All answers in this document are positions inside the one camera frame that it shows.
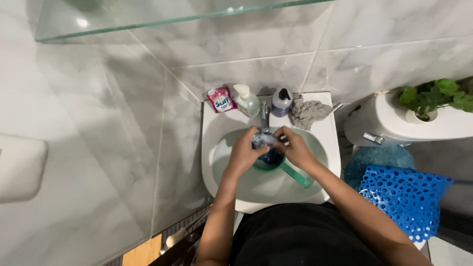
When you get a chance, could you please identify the person's right hand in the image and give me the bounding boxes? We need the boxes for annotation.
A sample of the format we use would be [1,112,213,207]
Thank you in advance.
[273,126,319,173]

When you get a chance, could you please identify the person's left hand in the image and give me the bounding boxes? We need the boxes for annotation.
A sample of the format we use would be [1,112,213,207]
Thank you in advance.
[226,126,271,179]

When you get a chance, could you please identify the soapy blue cloth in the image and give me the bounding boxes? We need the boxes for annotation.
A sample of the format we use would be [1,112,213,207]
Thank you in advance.
[251,132,286,167]

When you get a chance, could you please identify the white ceramic sink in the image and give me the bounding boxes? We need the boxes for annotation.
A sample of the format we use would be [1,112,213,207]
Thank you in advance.
[201,92,341,214]

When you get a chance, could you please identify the green plastic dipper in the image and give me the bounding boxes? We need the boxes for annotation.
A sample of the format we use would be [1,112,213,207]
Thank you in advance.
[251,132,311,189]

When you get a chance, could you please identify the grey rag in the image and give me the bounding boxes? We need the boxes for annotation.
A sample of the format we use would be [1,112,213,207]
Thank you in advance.
[288,94,334,131]

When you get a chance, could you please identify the chrome faucet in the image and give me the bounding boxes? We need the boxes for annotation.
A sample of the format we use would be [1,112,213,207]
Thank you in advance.
[260,101,271,133]

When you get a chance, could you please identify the purple bottle with black pump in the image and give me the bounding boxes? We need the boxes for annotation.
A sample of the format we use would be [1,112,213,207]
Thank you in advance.
[271,88,293,118]

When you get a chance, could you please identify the clear soap pump bottle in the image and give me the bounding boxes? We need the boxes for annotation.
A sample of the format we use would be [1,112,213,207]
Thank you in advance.
[233,84,261,119]

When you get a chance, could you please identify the pink detergent sachet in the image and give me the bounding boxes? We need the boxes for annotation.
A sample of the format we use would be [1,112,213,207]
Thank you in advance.
[206,86,238,114]

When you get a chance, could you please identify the chrome flush lever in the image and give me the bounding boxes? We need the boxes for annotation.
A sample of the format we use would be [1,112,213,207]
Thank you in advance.
[362,132,385,146]

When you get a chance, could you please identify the blue fluffy toilet lid cover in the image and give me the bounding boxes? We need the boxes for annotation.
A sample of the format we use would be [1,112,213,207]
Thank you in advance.
[344,145,417,191]

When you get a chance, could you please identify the person's black shirt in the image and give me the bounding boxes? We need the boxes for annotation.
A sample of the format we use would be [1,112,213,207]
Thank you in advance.
[229,202,386,266]

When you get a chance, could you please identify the white toilet tank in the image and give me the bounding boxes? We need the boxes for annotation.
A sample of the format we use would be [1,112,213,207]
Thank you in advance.
[344,89,473,148]

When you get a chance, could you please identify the blue perforated rubber mat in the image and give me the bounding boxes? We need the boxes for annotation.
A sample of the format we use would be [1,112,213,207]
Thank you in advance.
[358,165,454,243]

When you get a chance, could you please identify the wooden board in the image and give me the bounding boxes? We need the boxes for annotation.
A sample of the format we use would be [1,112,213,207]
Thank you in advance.
[122,234,163,266]

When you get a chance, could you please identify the green plant in white pot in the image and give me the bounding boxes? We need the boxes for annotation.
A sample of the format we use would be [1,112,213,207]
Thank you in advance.
[398,76,473,122]

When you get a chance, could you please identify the glass shelf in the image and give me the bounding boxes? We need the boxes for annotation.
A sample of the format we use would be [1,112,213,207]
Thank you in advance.
[35,0,335,44]

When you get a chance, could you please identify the dark floor mat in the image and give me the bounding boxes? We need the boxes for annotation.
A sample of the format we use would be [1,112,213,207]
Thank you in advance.
[437,208,473,255]

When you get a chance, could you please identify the white handled brush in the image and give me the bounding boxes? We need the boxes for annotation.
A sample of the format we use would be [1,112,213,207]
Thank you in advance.
[160,227,187,255]

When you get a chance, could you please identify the white wall fixture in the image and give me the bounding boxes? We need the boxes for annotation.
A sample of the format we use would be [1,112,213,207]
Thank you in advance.
[0,134,49,205]

